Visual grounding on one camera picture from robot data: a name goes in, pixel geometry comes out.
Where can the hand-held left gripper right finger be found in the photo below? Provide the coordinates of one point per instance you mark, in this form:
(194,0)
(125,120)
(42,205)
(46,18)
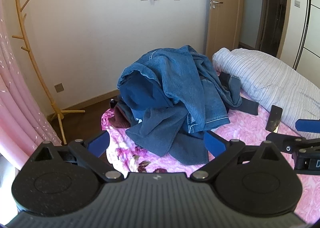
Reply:
(213,143)

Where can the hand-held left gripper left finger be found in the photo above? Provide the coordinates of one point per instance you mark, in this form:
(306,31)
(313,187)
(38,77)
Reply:
(100,143)

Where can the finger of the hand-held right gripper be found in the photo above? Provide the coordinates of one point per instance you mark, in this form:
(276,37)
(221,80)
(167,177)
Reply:
(282,141)
(308,126)

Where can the blue denim jeans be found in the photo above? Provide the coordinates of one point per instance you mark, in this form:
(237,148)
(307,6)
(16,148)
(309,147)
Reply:
(180,80)

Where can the black flat rectangular object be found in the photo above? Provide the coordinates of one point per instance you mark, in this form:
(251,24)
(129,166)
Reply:
(274,118)

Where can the pink floral bed sheet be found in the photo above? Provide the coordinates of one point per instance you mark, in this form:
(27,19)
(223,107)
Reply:
(240,130)

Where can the maroon garment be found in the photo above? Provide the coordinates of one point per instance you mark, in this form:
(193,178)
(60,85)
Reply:
(120,119)

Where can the black garment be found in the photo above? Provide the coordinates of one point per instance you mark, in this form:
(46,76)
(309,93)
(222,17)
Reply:
(248,106)

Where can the wooden coat rack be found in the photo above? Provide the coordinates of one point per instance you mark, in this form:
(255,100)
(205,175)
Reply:
(59,114)

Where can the grey-blue sweatshirt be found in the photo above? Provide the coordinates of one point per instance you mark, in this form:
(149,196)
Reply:
(155,130)

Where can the dark blue hoodie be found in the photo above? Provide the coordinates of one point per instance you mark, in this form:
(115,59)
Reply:
(142,93)

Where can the white striped duvet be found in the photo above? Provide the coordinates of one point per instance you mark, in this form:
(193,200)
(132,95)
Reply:
(262,75)

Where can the white wardrobe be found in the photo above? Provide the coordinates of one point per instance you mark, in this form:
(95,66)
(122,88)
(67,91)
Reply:
(312,30)

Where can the pink curtain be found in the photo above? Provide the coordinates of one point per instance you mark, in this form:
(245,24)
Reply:
(15,98)

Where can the light wooden door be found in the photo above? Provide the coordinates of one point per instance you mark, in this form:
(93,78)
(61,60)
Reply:
(225,22)

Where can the grey wall switch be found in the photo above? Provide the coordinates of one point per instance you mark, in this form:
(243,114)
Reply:
(297,3)

